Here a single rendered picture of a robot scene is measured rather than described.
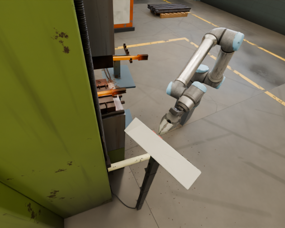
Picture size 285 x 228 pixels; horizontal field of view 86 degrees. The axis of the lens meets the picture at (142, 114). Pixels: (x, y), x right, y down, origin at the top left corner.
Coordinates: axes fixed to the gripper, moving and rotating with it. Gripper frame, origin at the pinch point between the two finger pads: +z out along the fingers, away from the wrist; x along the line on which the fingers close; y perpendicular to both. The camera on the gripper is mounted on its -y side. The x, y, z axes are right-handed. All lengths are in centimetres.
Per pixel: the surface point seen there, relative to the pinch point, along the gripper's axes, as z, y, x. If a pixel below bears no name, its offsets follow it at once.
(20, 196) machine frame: 72, -15, 30
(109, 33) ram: -16, -41, 32
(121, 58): -30, 16, 74
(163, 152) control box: 6.8, -21.8, -12.1
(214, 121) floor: -78, 164, -9
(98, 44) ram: -10, -39, 34
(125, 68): -35, 50, 91
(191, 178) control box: 7.2, -21.8, -25.6
